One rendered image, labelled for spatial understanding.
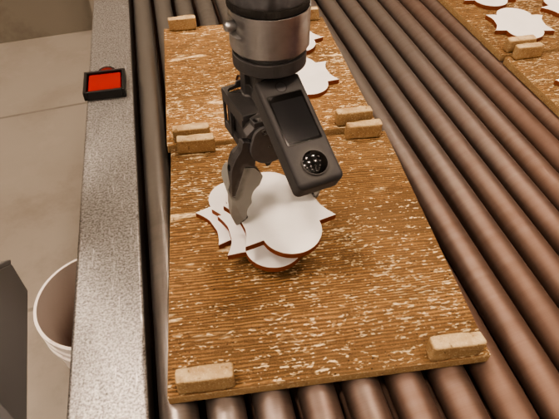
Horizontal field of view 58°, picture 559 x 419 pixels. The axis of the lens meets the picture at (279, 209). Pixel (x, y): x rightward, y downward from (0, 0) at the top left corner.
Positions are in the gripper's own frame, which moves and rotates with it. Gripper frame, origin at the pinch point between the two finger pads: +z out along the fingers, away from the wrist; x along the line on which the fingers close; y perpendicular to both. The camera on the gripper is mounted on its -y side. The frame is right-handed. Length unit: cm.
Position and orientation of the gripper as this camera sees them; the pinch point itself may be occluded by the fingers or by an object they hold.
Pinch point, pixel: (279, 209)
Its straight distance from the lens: 60.8
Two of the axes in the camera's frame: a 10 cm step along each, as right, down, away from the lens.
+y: -4.3, -6.4, 6.3
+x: -9.0, 3.1, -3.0
